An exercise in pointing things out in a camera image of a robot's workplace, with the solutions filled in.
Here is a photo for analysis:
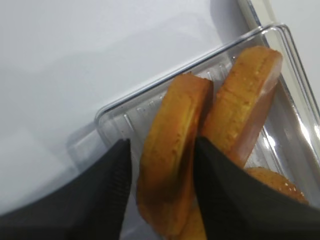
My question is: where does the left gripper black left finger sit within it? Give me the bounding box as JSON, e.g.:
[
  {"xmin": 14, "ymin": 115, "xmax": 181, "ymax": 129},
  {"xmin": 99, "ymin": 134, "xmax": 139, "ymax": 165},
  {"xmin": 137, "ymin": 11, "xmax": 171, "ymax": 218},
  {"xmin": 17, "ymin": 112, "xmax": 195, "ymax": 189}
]
[{"xmin": 0, "ymin": 139, "xmax": 132, "ymax": 240}]

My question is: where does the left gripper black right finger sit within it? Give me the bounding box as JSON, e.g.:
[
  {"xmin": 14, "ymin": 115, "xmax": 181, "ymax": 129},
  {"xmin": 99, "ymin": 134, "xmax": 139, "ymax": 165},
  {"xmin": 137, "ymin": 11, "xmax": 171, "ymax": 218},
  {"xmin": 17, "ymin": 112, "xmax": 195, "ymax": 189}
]
[{"xmin": 193, "ymin": 138, "xmax": 320, "ymax": 240}]

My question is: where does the sesame bun top, right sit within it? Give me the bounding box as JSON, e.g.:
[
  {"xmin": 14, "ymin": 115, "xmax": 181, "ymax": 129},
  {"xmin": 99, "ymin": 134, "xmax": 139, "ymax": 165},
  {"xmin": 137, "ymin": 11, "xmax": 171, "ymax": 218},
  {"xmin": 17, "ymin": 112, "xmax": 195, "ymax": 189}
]
[{"xmin": 244, "ymin": 167, "xmax": 309, "ymax": 205}]

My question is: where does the clear plastic bun container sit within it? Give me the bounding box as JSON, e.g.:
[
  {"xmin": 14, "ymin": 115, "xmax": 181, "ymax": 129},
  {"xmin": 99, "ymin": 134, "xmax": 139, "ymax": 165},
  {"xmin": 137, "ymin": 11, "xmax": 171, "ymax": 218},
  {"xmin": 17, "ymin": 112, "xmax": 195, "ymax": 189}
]
[{"xmin": 95, "ymin": 24, "xmax": 320, "ymax": 240}]

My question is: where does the white cutting board tray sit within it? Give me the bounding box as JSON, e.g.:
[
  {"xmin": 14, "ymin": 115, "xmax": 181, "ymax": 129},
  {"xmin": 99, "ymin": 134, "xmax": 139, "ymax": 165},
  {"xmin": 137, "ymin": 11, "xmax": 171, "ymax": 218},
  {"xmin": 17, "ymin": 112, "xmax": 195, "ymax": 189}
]
[{"xmin": 238, "ymin": 0, "xmax": 320, "ymax": 103}]

